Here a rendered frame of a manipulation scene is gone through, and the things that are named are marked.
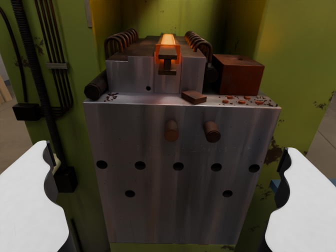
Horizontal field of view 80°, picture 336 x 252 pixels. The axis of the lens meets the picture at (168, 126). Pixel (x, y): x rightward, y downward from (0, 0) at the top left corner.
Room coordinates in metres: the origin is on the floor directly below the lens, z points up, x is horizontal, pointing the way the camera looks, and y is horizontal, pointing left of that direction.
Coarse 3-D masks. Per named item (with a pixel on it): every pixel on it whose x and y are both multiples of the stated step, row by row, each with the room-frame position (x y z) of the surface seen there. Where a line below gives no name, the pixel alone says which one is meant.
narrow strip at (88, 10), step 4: (84, 0) 0.55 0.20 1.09; (88, 0) 0.55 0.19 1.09; (84, 4) 0.55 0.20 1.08; (88, 4) 0.55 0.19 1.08; (88, 8) 0.55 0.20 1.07; (88, 12) 0.55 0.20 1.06; (88, 16) 0.55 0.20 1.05; (88, 20) 0.55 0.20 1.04; (88, 24) 0.55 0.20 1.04; (92, 24) 0.55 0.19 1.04
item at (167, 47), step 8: (168, 40) 0.52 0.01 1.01; (160, 48) 0.37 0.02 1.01; (168, 48) 0.37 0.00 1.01; (176, 48) 0.40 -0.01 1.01; (160, 56) 0.31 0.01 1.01; (168, 56) 0.31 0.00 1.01; (176, 56) 0.31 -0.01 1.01; (160, 64) 0.35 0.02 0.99; (168, 64) 0.31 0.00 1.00; (160, 72) 0.31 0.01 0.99; (168, 72) 0.31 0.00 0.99
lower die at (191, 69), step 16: (128, 48) 0.57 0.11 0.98; (144, 48) 0.51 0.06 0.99; (112, 64) 0.41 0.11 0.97; (128, 64) 0.41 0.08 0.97; (144, 64) 0.41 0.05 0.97; (176, 64) 0.41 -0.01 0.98; (192, 64) 0.41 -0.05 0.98; (112, 80) 0.41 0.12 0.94; (128, 80) 0.41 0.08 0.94; (144, 80) 0.41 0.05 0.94; (160, 80) 0.41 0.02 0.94; (176, 80) 0.41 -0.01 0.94; (192, 80) 0.41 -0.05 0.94
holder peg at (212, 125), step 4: (204, 124) 0.35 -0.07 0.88; (208, 124) 0.34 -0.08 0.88; (212, 124) 0.34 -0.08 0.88; (204, 128) 0.34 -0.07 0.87; (208, 128) 0.33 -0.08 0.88; (212, 128) 0.32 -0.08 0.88; (216, 128) 0.33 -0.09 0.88; (204, 132) 0.33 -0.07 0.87; (208, 132) 0.32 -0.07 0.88; (212, 132) 0.31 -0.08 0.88; (216, 132) 0.31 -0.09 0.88; (208, 136) 0.31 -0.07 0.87; (212, 136) 0.31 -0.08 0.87; (216, 136) 0.31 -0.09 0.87; (208, 140) 0.31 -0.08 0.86; (212, 140) 0.31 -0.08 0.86; (216, 140) 0.31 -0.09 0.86
